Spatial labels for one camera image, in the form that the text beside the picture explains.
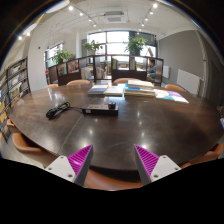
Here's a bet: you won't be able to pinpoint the large tan book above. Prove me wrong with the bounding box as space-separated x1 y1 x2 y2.
123 88 156 98

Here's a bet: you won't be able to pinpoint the thick white book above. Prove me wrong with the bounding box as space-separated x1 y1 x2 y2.
127 79 155 90

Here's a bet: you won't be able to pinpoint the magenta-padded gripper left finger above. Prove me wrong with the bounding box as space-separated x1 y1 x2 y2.
44 143 95 188

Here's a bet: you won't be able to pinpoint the person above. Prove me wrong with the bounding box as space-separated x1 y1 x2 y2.
146 58 158 81

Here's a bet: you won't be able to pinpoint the dark blue book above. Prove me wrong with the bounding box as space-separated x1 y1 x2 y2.
87 84 110 96

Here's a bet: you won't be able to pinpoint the white wall radiator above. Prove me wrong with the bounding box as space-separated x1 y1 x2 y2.
175 68 202 96

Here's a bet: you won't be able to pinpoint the colourful white picture book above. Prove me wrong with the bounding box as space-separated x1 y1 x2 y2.
153 88 175 101

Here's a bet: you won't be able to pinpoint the ceiling track lights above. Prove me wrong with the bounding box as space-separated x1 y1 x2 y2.
18 2 159 41

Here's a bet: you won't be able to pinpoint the orange leather chair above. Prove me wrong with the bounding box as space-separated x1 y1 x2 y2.
11 132 59 168
83 168 145 192
5 118 22 135
180 143 224 169

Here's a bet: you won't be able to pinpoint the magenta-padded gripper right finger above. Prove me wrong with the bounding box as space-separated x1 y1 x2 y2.
133 143 182 187

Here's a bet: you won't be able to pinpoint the large green potted plant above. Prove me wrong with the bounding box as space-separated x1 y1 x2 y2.
125 35 148 56

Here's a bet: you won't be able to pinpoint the purple and white book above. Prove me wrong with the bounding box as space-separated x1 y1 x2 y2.
168 90 190 104

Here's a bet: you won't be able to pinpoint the ceiling air conditioner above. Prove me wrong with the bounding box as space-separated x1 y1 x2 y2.
103 10 128 24

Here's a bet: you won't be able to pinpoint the black coiled power cable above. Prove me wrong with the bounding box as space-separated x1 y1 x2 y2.
45 101 84 120

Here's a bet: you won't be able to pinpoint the small white wall panel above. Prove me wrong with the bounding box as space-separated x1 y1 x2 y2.
162 65 171 80

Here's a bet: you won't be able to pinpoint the large bright blue book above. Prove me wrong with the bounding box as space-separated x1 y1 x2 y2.
124 83 156 94

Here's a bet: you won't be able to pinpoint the black and grey power strip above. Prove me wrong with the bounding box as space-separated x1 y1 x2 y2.
81 103 120 117

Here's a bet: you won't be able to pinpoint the dark low shelf unit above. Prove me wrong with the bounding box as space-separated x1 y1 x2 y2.
47 54 165 87

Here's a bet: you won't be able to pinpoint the tall wall bookshelf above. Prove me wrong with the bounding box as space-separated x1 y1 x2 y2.
0 57 32 141

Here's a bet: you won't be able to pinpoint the row of orange chairs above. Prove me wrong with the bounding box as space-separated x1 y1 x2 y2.
45 77 186 93

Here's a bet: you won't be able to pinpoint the white flat book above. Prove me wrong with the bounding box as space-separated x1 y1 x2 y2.
103 85 126 98

